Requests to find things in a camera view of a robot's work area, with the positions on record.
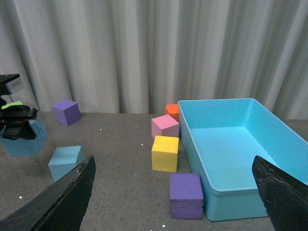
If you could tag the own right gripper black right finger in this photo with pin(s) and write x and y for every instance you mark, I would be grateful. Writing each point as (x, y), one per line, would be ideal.
(284, 197)

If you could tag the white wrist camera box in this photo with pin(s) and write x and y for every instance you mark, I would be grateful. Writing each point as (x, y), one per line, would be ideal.
(14, 86)

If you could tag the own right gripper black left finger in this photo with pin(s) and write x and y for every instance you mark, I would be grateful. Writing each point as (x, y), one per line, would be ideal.
(61, 207)

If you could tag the pink foam cube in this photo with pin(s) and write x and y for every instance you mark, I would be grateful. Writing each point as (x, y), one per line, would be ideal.
(164, 125)

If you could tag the purple foam cube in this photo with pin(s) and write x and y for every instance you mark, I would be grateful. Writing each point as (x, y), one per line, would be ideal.
(186, 196)
(66, 112)

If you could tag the white pleated curtain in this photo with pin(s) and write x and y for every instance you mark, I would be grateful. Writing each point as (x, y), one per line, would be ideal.
(137, 56)

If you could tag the yellow foam cube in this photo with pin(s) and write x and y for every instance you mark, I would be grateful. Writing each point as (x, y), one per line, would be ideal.
(165, 154)

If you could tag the light blue cube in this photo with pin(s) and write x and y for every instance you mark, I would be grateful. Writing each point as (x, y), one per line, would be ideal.
(65, 159)
(23, 147)

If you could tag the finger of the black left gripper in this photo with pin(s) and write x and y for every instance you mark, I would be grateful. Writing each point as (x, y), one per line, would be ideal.
(19, 129)

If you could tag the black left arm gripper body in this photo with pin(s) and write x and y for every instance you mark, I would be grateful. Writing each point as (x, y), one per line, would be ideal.
(13, 113)

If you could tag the purple foam cube back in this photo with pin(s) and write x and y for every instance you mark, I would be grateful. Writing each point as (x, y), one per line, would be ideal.
(66, 112)

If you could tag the green foam cube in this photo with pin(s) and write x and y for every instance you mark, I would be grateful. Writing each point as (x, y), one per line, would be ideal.
(12, 104)

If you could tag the orange foam cube right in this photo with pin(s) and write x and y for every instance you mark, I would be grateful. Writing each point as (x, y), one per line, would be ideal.
(173, 111)

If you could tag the light blue plastic bin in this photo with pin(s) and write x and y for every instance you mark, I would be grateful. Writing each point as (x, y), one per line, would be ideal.
(222, 137)

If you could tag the purple foam cube front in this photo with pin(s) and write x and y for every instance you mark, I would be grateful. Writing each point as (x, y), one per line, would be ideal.
(186, 196)

